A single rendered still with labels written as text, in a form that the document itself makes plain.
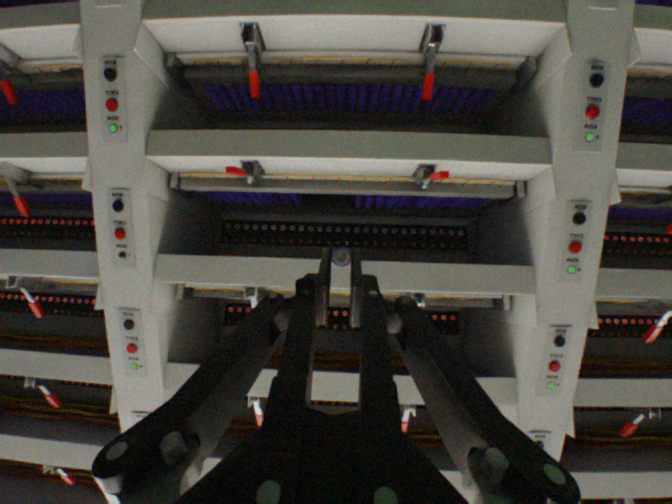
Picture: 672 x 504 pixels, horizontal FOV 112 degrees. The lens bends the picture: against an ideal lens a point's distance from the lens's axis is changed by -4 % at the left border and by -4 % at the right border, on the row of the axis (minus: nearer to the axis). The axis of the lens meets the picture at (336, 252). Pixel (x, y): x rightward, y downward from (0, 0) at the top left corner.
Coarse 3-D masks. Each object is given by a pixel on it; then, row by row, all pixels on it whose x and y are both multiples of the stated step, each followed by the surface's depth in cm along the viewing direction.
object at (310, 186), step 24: (288, 192) 42; (312, 192) 42; (336, 192) 41; (360, 192) 41; (384, 192) 41; (408, 192) 40; (432, 192) 40; (456, 192) 40; (480, 192) 40; (504, 192) 40
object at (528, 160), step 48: (192, 144) 36; (240, 144) 36; (288, 144) 36; (336, 144) 36; (384, 144) 35; (432, 144) 35; (480, 144) 35; (528, 144) 35; (192, 192) 45; (528, 192) 39
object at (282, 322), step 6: (306, 276) 18; (312, 276) 18; (288, 300) 15; (282, 306) 14; (288, 306) 14; (282, 312) 14; (288, 312) 14; (276, 318) 14; (282, 318) 14; (288, 318) 14; (270, 324) 14; (276, 324) 14; (282, 324) 14; (270, 330) 14; (276, 330) 14
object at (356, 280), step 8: (352, 256) 20; (352, 264) 18; (360, 264) 18; (352, 272) 17; (360, 272) 17; (352, 280) 16; (360, 280) 16; (352, 288) 15; (360, 288) 15; (352, 296) 15; (360, 296) 15; (352, 304) 15; (360, 304) 15; (352, 312) 16; (360, 312) 16; (352, 320) 16; (360, 320) 16
